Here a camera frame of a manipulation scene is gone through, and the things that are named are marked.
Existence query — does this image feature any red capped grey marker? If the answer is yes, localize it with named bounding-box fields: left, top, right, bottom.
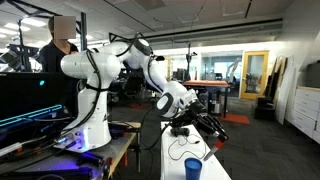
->
left=204, top=140, right=223, bottom=161

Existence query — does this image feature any black computer monitor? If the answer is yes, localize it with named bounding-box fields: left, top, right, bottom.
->
left=0, top=72, right=73, bottom=148

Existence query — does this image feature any thin black cable on table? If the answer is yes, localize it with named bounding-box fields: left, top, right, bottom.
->
left=167, top=133, right=207, bottom=162

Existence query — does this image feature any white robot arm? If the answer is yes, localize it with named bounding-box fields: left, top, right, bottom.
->
left=56, top=38, right=228, bottom=153

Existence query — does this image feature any metal robot base table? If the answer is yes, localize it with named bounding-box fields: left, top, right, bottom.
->
left=0, top=122, right=141, bottom=180

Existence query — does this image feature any orange floor mat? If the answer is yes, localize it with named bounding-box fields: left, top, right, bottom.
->
left=221, top=113, right=250, bottom=124

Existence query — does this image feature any blue plastic cup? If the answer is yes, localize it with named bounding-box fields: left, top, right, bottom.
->
left=184, top=158, right=202, bottom=180

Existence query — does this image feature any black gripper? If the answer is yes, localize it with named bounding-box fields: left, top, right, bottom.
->
left=186, top=100, right=229, bottom=142

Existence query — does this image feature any person in dark shirt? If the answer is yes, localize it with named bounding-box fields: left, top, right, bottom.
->
left=38, top=16, right=78, bottom=73

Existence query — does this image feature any yellow framed door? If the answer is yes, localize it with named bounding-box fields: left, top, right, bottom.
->
left=240, top=51, right=269, bottom=99

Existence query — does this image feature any white drawer cabinet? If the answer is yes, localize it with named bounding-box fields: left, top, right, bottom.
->
left=289, top=86, right=320, bottom=144

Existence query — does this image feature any black game controller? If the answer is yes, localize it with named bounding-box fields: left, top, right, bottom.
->
left=170, top=127, right=190, bottom=137

